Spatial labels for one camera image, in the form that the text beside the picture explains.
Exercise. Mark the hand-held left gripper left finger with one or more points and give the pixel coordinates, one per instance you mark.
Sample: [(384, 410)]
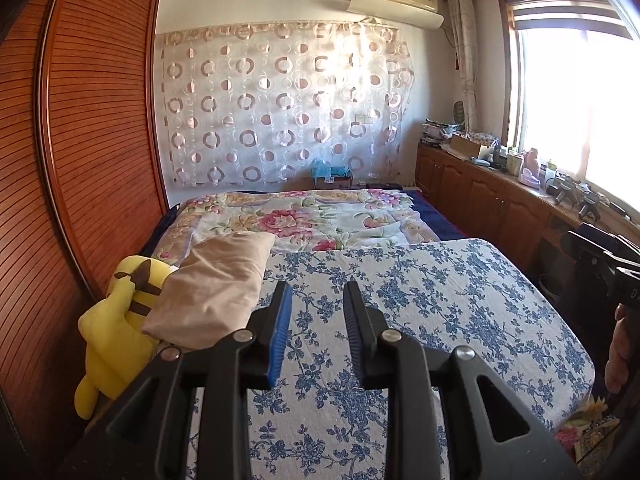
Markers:
[(280, 340)]

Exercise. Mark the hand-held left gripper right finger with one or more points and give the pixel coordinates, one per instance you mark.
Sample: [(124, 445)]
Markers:
[(354, 340)]

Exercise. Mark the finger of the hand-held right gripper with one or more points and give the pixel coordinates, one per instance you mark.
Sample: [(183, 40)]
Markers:
[(580, 247), (610, 240)]

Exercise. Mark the beige printed t-shirt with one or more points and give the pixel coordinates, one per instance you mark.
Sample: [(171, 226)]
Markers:
[(210, 290)]

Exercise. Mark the person's right hand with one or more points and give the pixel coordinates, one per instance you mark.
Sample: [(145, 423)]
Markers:
[(616, 355)]

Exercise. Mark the pink plastic container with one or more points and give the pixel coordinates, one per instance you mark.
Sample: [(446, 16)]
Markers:
[(530, 170)]

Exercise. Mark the blue floral mattress cover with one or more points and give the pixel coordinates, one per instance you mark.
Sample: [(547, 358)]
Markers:
[(450, 310)]

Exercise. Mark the white jar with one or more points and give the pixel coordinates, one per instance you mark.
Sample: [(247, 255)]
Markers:
[(514, 164)]

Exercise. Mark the wooden cabinet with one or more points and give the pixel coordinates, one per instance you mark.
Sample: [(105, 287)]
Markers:
[(480, 200)]

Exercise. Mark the pink floral quilt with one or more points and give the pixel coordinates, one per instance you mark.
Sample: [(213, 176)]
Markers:
[(310, 220)]

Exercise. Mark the light blue case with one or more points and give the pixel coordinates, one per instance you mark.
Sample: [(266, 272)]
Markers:
[(482, 162)]

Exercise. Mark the window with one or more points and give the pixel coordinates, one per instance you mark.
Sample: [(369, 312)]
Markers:
[(575, 110)]

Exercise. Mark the yellow flowered blanket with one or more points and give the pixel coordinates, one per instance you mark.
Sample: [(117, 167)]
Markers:
[(585, 420)]

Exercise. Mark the open cardboard box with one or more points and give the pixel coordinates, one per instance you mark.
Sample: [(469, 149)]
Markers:
[(467, 146)]

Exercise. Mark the yellow plush toy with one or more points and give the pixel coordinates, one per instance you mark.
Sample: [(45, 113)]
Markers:
[(115, 340)]

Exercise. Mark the brown box with blue cloth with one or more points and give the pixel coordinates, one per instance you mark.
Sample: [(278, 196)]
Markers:
[(331, 175)]

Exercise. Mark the pile of printed packets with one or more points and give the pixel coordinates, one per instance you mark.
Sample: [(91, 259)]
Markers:
[(442, 132)]

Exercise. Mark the dark round fan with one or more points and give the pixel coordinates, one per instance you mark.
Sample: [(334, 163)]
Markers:
[(458, 111)]

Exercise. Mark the patterned window curtain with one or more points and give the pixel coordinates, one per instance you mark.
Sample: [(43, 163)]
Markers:
[(465, 50)]

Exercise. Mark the window roller blind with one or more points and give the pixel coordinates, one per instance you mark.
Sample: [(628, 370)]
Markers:
[(565, 15)]

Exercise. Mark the circle-patterned sheer curtain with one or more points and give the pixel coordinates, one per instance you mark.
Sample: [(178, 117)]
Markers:
[(280, 105)]

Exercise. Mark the wooden louvred wardrobe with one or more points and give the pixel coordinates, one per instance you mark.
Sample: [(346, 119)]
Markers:
[(90, 160)]

